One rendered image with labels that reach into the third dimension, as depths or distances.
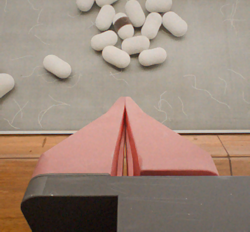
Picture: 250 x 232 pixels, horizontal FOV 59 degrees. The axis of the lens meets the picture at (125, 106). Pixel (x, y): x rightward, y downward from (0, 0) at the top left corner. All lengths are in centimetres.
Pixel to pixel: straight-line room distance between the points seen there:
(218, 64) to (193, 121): 8
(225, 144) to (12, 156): 21
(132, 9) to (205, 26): 9
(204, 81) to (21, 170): 21
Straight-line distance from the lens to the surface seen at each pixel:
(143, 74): 26
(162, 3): 29
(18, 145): 25
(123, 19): 27
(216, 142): 25
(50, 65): 25
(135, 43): 25
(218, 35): 30
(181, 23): 27
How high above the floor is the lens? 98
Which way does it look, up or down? 76 degrees down
